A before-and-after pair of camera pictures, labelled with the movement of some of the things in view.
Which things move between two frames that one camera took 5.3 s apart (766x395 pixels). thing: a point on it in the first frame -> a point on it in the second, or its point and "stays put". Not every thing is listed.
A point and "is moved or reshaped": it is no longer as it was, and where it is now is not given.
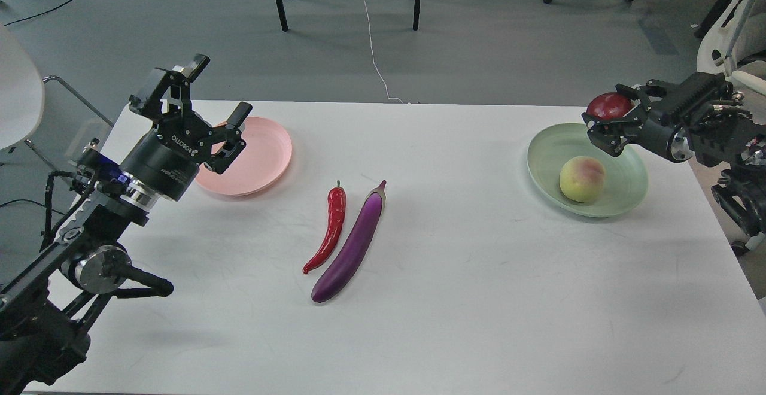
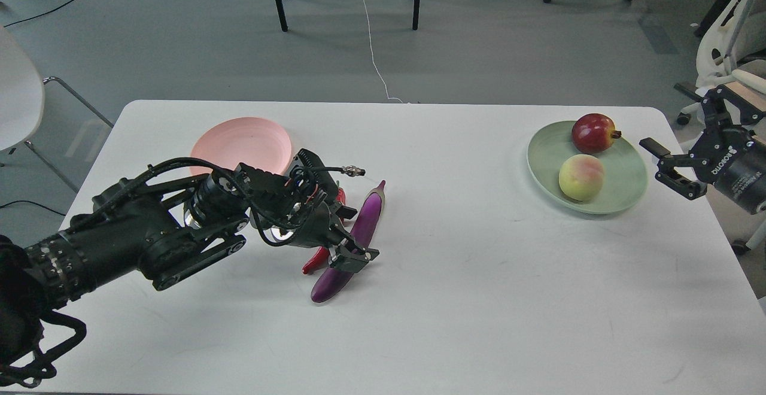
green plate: x=626 y=176 stays put
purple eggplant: x=371 y=216 stays put
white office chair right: x=736 y=42 stays put
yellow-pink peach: x=581 y=178 stays put
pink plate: x=260 y=164 stays put
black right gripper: x=653 y=126 -> x=732 y=158
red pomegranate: x=609 y=106 is moved or reshaped
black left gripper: x=167 y=161 -> x=318 y=230
